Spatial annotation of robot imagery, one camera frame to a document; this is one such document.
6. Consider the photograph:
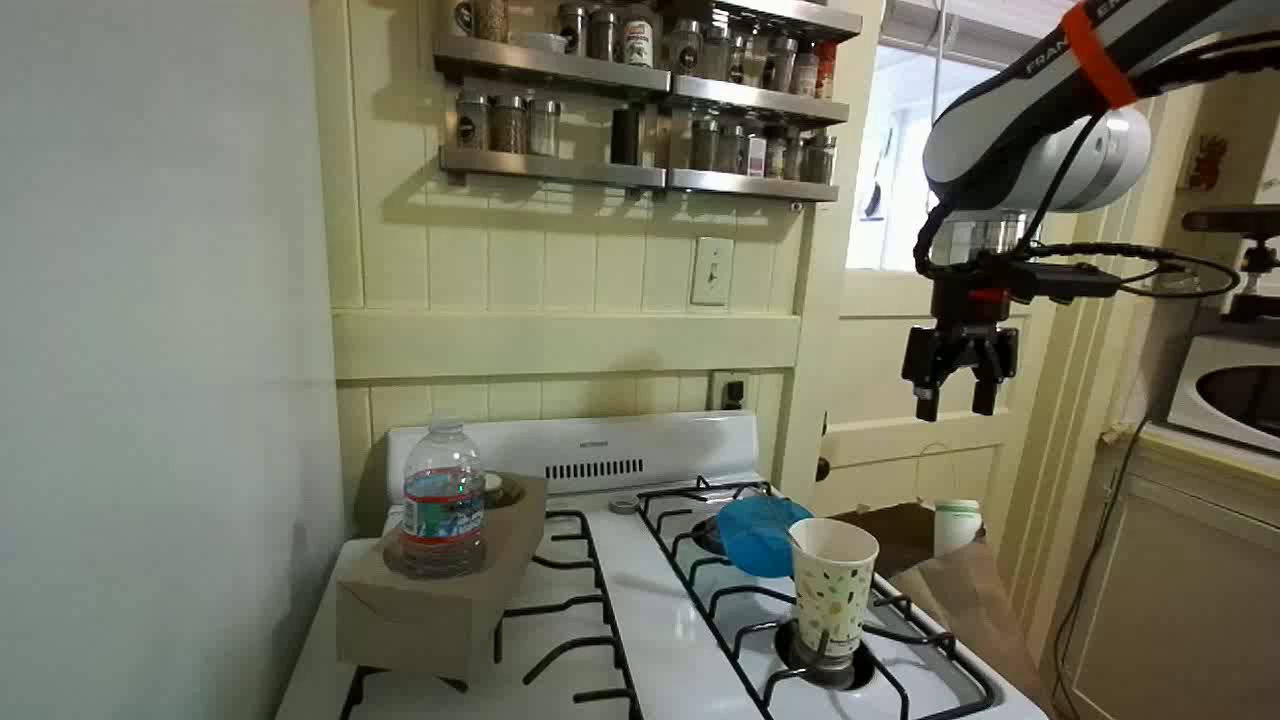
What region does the dark spice jar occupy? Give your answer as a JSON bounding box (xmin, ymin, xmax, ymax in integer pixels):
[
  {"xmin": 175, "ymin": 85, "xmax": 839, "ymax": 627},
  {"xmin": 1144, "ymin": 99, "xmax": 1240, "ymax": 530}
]
[{"xmin": 606, "ymin": 99, "xmax": 647, "ymax": 170}]

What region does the red wall decoration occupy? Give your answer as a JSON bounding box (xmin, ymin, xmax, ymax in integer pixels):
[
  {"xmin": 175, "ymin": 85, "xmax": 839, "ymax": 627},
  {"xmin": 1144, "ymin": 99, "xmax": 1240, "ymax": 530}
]
[{"xmin": 1188, "ymin": 127, "xmax": 1232, "ymax": 193}]

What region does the orange strap on arm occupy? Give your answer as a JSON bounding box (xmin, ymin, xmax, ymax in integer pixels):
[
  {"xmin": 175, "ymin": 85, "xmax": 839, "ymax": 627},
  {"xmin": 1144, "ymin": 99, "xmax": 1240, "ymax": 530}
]
[{"xmin": 1055, "ymin": 0, "xmax": 1141, "ymax": 111}]

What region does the white microwave oven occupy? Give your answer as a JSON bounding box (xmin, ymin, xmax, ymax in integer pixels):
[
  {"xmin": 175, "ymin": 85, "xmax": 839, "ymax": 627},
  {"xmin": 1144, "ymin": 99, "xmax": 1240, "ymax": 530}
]
[{"xmin": 1165, "ymin": 329, "xmax": 1280, "ymax": 461}]

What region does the cream door with window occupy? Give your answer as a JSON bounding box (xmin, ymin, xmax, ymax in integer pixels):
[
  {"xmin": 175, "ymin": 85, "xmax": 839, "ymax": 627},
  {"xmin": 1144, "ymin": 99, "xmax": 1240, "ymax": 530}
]
[{"xmin": 795, "ymin": 0, "xmax": 1153, "ymax": 528}]

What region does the wall power outlet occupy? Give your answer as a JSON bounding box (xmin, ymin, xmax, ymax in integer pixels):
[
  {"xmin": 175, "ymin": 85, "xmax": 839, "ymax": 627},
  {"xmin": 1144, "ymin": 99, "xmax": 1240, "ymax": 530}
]
[{"xmin": 712, "ymin": 370, "xmax": 757, "ymax": 416}]

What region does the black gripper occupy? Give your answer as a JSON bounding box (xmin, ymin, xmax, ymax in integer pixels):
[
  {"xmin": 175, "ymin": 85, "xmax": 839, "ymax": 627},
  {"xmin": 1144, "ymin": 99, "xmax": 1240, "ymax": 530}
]
[{"xmin": 901, "ymin": 248, "xmax": 1022, "ymax": 428}]

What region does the dark round stove burner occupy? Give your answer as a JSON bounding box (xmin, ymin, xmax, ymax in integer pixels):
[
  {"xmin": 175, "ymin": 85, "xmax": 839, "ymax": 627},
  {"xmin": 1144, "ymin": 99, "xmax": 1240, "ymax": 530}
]
[{"xmin": 689, "ymin": 512, "xmax": 731, "ymax": 555}]

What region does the blue plastic bowl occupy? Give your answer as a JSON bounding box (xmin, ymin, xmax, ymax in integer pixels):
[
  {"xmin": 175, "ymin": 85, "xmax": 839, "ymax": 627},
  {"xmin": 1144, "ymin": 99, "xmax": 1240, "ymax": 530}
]
[{"xmin": 716, "ymin": 490, "xmax": 814, "ymax": 581}]

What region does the small dark round lid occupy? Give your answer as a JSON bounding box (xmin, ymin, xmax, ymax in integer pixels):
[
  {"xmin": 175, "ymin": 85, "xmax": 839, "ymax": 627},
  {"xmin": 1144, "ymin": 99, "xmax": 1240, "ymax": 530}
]
[{"xmin": 475, "ymin": 466, "xmax": 528, "ymax": 512}]

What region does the dotted paper cup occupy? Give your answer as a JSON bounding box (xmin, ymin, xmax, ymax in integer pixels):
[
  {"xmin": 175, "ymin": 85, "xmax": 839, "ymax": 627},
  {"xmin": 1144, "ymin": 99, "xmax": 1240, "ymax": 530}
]
[{"xmin": 782, "ymin": 515, "xmax": 883, "ymax": 670}]

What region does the white light switch plate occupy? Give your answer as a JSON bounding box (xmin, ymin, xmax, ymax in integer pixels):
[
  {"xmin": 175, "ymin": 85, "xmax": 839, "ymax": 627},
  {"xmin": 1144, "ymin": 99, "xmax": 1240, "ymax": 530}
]
[{"xmin": 689, "ymin": 230, "xmax": 741, "ymax": 313}]

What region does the brown cardboard box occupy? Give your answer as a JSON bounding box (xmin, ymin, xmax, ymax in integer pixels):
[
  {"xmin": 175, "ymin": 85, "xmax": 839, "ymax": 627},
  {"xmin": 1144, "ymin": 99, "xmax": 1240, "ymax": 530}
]
[{"xmin": 332, "ymin": 466, "xmax": 553, "ymax": 685}]

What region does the glass spice jar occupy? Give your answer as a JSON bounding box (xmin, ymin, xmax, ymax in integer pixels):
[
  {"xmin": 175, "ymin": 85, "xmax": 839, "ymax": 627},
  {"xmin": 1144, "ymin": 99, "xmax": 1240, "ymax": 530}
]
[
  {"xmin": 453, "ymin": 86, "xmax": 492, "ymax": 153},
  {"xmin": 489, "ymin": 86, "xmax": 530, "ymax": 154},
  {"xmin": 528, "ymin": 93, "xmax": 567, "ymax": 159}
]

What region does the clear plastic water bottle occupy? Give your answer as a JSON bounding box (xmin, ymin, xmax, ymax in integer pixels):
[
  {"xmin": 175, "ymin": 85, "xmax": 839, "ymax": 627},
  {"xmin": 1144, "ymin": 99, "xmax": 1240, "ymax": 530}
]
[{"xmin": 394, "ymin": 419, "xmax": 492, "ymax": 581}]

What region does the cream kitchen cabinet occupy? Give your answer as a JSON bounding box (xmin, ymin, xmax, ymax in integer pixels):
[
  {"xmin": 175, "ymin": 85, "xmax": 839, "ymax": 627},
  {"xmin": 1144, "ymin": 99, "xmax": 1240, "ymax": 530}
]
[{"xmin": 1058, "ymin": 419, "xmax": 1280, "ymax": 720}]

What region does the long metal spice shelf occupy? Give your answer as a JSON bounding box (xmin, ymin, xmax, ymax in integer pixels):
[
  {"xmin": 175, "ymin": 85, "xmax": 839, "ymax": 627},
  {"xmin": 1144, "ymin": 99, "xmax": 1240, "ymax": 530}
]
[
  {"xmin": 429, "ymin": 33, "xmax": 854, "ymax": 127},
  {"xmin": 430, "ymin": 138, "xmax": 844, "ymax": 208}
]

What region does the white gas stove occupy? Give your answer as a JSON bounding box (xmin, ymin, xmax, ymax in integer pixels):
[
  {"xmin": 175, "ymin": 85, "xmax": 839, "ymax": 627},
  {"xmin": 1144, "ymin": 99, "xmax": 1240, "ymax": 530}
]
[{"xmin": 270, "ymin": 407, "xmax": 1052, "ymax": 720}]

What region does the white canister with green lid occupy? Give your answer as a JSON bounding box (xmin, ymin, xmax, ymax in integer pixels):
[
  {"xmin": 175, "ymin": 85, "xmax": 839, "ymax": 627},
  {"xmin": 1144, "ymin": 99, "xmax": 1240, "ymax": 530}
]
[{"xmin": 927, "ymin": 496, "xmax": 988, "ymax": 561}]

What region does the black stove grate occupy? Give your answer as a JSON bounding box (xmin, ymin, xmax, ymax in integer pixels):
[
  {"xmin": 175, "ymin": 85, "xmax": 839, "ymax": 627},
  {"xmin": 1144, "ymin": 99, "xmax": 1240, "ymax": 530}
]
[
  {"xmin": 335, "ymin": 502, "xmax": 647, "ymax": 720},
  {"xmin": 633, "ymin": 471, "xmax": 1002, "ymax": 720}
]

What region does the white labelled spice jar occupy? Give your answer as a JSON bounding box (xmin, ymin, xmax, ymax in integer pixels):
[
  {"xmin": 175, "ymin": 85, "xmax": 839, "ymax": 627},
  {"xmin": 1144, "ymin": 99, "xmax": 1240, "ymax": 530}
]
[{"xmin": 615, "ymin": 5, "xmax": 664, "ymax": 73}]

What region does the black power cord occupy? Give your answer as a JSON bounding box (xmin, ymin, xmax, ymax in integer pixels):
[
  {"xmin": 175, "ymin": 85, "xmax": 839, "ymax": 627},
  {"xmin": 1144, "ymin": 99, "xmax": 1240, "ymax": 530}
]
[{"xmin": 1045, "ymin": 419, "xmax": 1153, "ymax": 720}]

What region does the black countertop appliance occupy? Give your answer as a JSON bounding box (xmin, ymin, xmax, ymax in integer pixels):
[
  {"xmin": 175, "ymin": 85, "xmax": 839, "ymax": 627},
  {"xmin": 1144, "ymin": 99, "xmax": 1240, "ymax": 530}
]
[{"xmin": 1176, "ymin": 200, "xmax": 1280, "ymax": 329}]

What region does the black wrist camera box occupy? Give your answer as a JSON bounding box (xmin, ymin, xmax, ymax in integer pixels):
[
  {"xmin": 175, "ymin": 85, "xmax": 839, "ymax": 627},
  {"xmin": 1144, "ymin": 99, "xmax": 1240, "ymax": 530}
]
[{"xmin": 1009, "ymin": 259, "xmax": 1127, "ymax": 303}]

